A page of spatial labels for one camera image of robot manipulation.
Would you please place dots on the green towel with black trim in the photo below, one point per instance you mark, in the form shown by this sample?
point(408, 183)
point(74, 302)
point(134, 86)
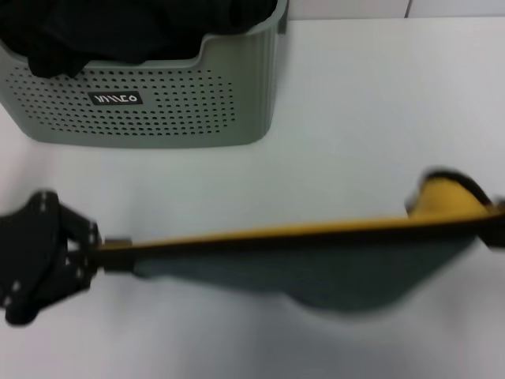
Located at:
point(315, 260)

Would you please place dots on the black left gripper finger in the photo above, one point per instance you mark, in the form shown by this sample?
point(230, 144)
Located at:
point(79, 276)
point(83, 229)

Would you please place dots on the green perforated plastic storage box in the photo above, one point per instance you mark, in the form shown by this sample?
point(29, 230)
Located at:
point(205, 106)

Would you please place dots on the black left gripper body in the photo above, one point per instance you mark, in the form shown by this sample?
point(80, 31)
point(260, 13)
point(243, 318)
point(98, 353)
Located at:
point(27, 256)

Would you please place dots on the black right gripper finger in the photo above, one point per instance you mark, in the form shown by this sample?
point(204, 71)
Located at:
point(495, 241)
point(498, 207)

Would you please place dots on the black cloth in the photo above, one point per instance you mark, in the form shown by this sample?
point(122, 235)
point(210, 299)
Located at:
point(118, 27)

